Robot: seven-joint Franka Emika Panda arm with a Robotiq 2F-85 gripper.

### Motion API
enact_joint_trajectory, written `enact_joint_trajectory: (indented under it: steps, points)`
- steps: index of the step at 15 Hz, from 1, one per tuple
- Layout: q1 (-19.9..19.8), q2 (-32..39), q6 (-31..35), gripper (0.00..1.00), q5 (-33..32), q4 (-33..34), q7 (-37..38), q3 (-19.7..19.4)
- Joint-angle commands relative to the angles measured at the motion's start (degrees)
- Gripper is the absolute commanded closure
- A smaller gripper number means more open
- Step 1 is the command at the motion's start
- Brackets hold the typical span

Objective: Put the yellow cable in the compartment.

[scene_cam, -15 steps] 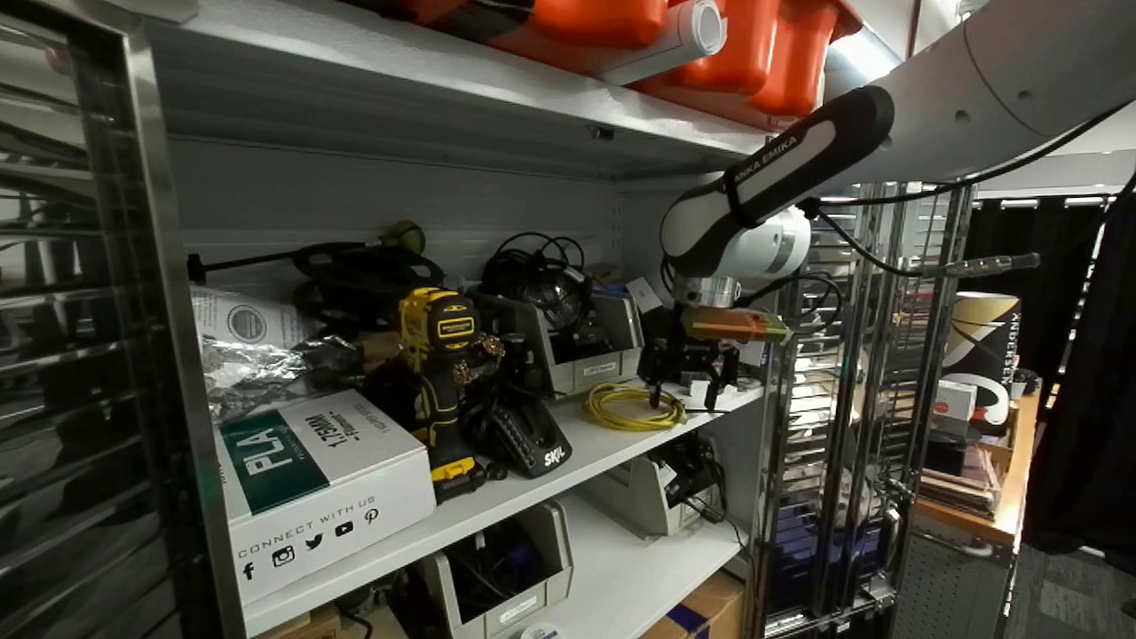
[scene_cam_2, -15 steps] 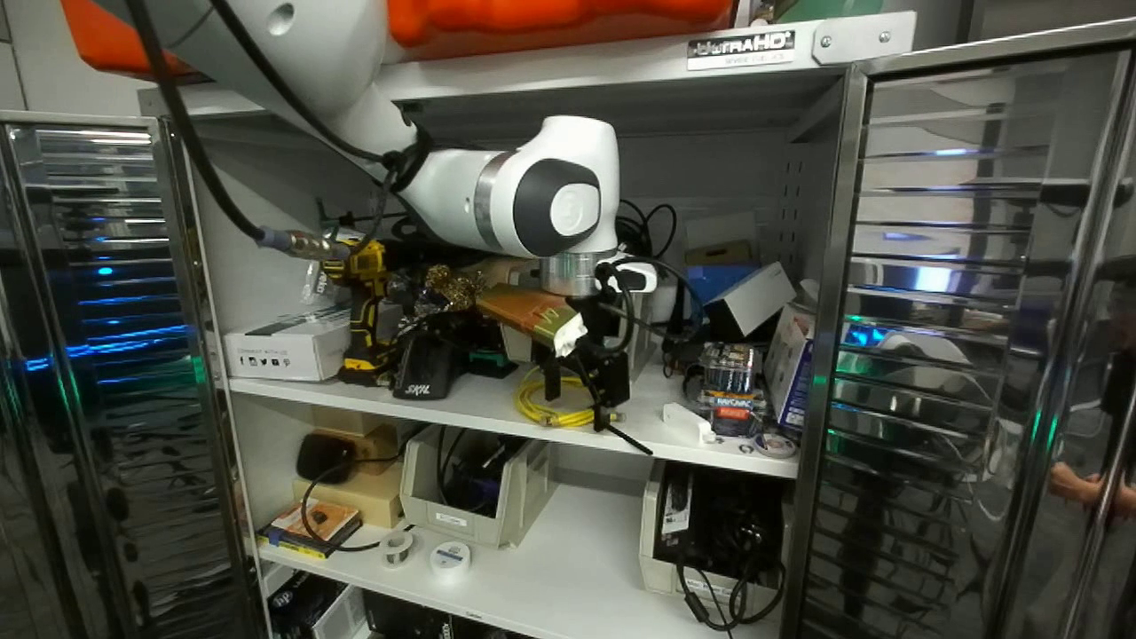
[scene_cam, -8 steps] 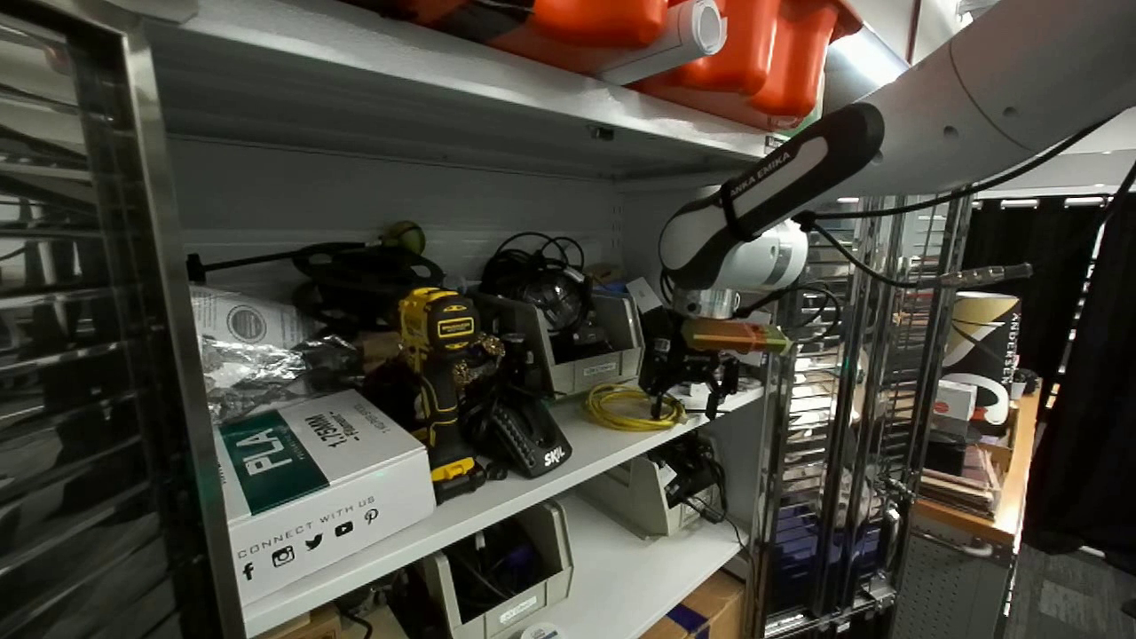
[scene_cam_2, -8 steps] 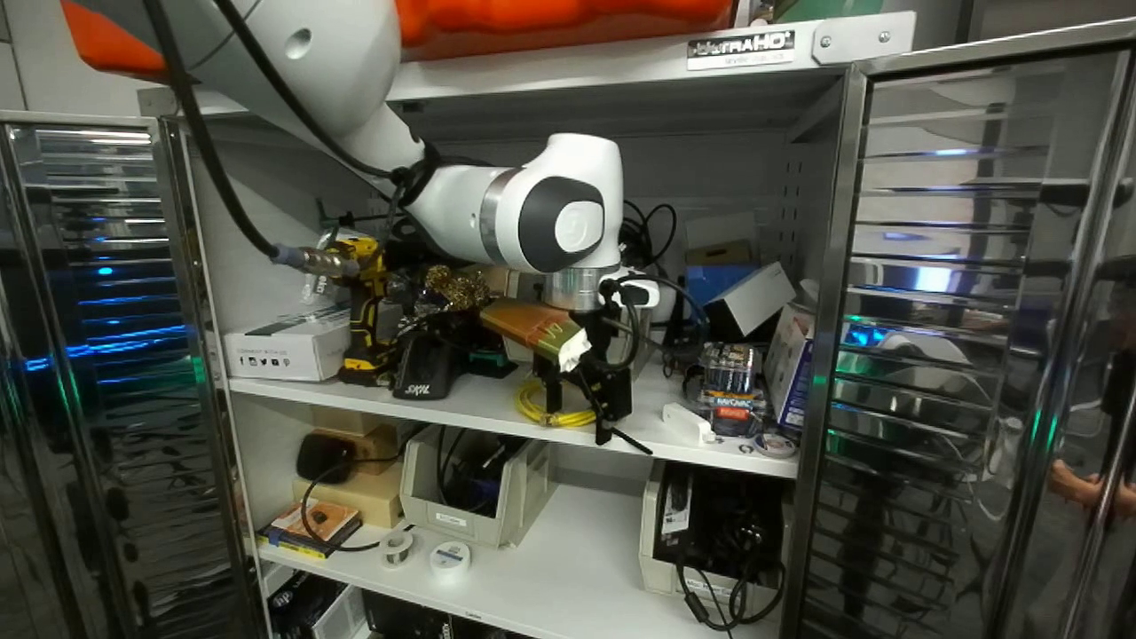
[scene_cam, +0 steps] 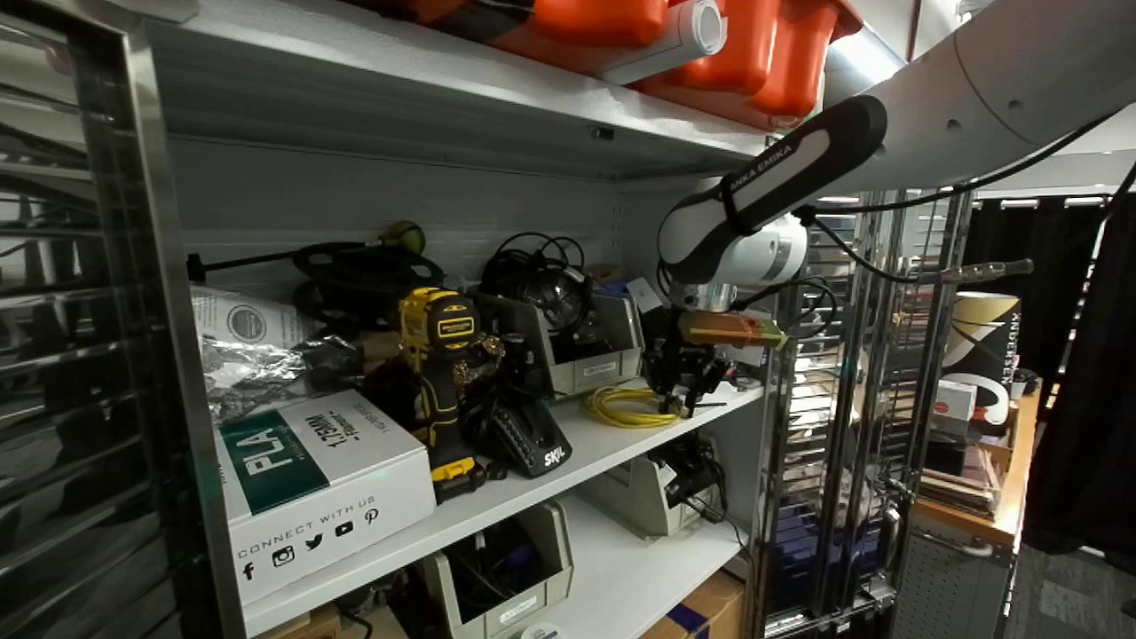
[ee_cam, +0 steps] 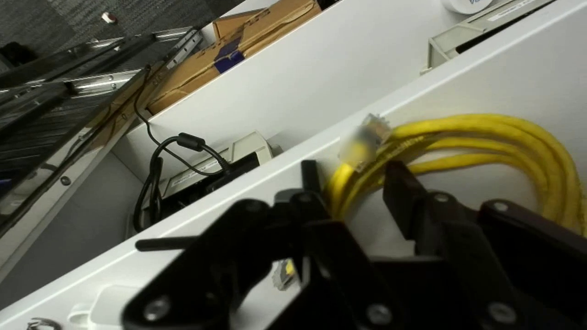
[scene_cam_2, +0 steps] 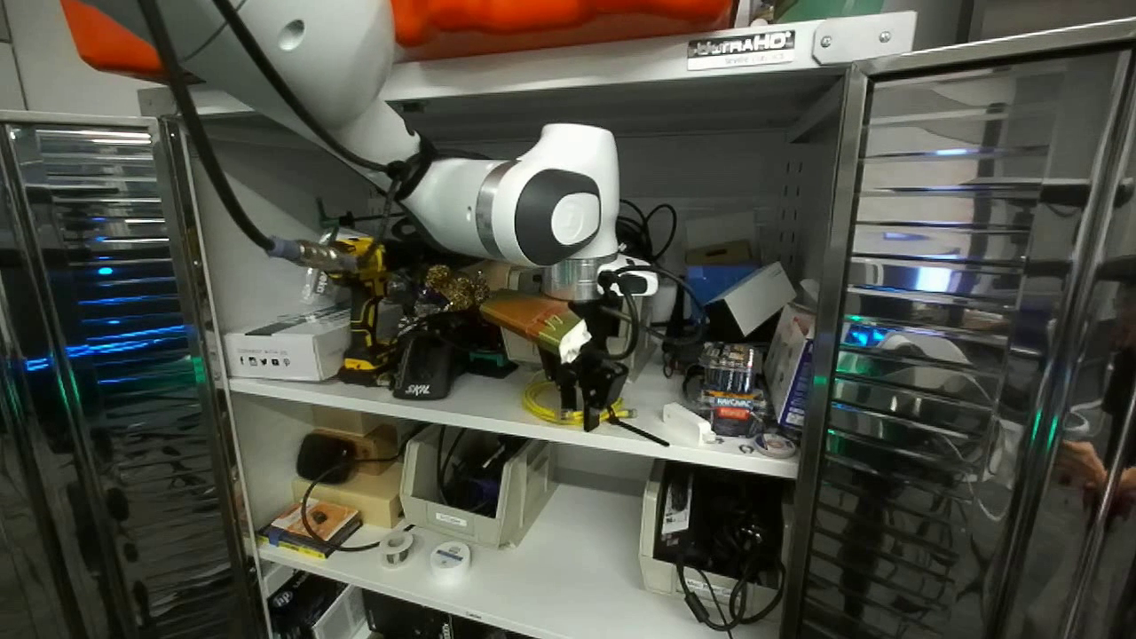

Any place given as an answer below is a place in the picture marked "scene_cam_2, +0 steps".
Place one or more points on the beige plastic storage bin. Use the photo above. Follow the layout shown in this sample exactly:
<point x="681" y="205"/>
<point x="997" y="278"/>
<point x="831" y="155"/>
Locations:
<point x="473" y="516"/>
<point x="519" y="321"/>
<point x="661" y="518"/>

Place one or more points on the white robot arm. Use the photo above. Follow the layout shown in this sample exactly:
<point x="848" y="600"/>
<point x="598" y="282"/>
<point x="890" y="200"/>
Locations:
<point x="464" y="200"/>

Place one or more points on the white metal shelf cabinet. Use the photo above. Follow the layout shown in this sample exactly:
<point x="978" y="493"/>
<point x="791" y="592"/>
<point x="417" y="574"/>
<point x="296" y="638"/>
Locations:
<point x="592" y="568"/>

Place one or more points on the orange plastic container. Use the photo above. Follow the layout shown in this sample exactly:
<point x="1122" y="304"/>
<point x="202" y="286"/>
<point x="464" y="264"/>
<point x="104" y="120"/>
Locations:
<point x="112" y="40"/>
<point x="570" y="20"/>

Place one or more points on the black battery charger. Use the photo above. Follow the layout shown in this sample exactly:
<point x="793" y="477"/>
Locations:
<point x="428" y="355"/>

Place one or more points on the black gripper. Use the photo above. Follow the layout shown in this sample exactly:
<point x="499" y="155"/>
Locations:
<point x="606" y="324"/>

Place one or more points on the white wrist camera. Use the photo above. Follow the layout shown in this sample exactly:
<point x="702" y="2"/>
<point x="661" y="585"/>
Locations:
<point x="625" y="282"/>

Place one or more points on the battery pack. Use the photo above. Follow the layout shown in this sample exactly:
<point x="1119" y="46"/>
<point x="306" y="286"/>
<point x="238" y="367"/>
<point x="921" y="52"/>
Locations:
<point x="731" y="378"/>

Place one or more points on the white box green label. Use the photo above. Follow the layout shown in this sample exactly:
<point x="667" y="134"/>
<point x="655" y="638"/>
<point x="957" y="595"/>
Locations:
<point x="286" y="350"/>

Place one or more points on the brown flat box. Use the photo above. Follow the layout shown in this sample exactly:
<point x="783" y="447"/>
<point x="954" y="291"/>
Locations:
<point x="314" y="527"/>

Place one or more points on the black round device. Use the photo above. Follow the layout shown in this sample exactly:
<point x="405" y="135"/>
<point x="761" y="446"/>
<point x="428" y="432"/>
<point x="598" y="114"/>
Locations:
<point x="326" y="456"/>

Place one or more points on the blue grey box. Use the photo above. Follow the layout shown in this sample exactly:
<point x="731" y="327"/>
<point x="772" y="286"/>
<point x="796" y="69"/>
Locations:
<point x="740" y="297"/>

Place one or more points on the black white label sticker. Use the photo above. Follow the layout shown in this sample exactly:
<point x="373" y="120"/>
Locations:
<point x="745" y="44"/>

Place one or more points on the white blue package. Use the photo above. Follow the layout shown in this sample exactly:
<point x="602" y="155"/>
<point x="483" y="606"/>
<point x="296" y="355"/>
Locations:
<point x="791" y="367"/>

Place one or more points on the thin black stick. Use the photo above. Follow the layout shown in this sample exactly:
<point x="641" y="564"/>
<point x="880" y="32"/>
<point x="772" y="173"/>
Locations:
<point x="641" y="433"/>

